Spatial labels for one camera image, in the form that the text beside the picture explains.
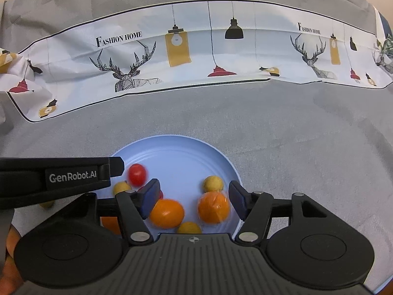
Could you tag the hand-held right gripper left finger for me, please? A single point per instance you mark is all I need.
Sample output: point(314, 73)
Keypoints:
point(152, 195)

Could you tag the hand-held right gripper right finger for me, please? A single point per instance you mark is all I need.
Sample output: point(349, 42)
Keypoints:
point(236, 196)

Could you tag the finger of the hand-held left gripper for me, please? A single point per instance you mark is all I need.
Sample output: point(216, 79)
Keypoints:
point(117, 166)

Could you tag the red cherry tomato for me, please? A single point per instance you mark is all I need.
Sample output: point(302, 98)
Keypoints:
point(160, 194)
point(137, 173)

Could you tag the orange mandarin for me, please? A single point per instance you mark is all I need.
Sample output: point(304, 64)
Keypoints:
point(166, 212)
point(109, 225)
point(214, 207)

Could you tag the light blue plate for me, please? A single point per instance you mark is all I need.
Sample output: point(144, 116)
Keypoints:
point(178, 159)

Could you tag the small yellow fruit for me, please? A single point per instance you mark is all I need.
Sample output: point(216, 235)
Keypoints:
point(46, 205)
point(122, 187)
point(212, 183)
point(189, 228)

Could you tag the white printed cloth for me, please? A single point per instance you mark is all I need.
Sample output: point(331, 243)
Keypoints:
point(199, 52)

